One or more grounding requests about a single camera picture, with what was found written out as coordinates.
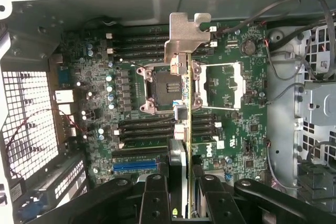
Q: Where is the blue expansion slot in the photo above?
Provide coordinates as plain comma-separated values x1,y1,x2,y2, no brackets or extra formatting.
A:
113,161,158,173

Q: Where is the green motherboard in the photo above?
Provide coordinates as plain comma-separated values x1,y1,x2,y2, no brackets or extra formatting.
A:
49,22,268,190

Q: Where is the CPU socket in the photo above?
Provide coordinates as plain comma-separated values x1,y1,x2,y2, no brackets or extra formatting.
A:
136,63,203,116

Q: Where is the thin metal locking lever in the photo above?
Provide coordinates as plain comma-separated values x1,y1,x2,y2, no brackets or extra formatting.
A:
202,105,240,111

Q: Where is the grey wire bundle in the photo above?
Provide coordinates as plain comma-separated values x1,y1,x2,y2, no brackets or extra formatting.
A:
265,0,336,109

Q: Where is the open black PC case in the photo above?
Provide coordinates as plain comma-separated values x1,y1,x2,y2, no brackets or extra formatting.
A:
0,0,336,224

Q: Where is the coin cell battery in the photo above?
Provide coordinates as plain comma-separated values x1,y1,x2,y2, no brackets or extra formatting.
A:
241,39,256,54

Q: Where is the black RAM slot bank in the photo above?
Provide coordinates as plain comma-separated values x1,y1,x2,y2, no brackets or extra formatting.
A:
111,31,218,57
115,113,224,156

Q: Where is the red and black wire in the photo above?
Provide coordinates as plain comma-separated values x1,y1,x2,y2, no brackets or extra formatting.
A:
5,108,87,180

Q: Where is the blue VGA port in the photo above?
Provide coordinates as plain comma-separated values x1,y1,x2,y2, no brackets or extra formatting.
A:
58,66,72,88

